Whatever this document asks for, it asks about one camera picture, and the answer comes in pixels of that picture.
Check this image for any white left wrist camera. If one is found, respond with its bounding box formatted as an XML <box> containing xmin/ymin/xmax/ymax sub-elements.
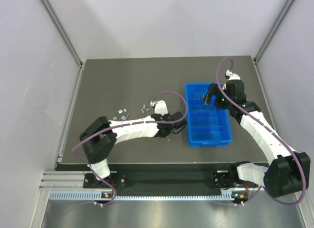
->
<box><xmin>150</xmin><ymin>100</ymin><xmax>168</xmax><ymax>115</ymax></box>

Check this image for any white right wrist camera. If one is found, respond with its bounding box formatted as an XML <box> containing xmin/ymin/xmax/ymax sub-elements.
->
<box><xmin>225</xmin><ymin>70</ymin><xmax>241</xmax><ymax>81</ymax></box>

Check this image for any aluminium frame post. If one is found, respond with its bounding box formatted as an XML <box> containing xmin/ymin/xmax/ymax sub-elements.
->
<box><xmin>36</xmin><ymin>0</ymin><xmax>85</xmax><ymax>68</ymax></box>
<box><xmin>254</xmin><ymin>0</ymin><xmax>301</xmax><ymax>64</ymax></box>

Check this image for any grey slotted cable duct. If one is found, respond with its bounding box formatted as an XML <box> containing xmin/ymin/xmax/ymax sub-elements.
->
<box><xmin>49</xmin><ymin>190</ymin><xmax>247</xmax><ymax>201</ymax></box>

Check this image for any right aluminium frame post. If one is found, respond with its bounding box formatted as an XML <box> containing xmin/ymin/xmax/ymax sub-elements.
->
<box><xmin>254</xmin><ymin>0</ymin><xmax>301</xmax><ymax>64</ymax></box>

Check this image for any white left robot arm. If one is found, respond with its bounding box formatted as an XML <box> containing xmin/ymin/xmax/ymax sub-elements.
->
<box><xmin>79</xmin><ymin>112</ymin><xmax>187</xmax><ymax>179</ymax></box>

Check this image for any aluminium front rail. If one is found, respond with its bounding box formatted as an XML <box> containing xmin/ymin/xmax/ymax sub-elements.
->
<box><xmin>39</xmin><ymin>171</ymin><xmax>84</xmax><ymax>190</ymax></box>

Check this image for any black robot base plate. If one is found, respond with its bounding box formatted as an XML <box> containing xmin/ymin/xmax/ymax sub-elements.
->
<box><xmin>83</xmin><ymin>170</ymin><xmax>258</xmax><ymax>189</ymax></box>

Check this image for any left aluminium frame post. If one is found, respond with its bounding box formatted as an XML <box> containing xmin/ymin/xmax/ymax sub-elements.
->
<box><xmin>36</xmin><ymin>0</ymin><xmax>85</xmax><ymax>68</ymax></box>

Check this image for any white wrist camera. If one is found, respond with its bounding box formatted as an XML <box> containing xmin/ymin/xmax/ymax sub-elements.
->
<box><xmin>225</xmin><ymin>70</ymin><xmax>241</xmax><ymax>81</ymax></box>
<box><xmin>150</xmin><ymin>100</ymin><xmax>168</xmax><ymax>115</ymax></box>

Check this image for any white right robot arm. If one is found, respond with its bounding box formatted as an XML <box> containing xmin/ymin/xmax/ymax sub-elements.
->
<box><xmin>204</xmin><ymin>80</ymin><xmax>311</xmax><ymax>198</ymax></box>

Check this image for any blue compartment tray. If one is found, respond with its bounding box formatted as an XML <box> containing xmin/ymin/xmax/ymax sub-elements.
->
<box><xmin>185</xmin><ymin>83</ymin><xmax>232</xmax><ymax>147</ymax></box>

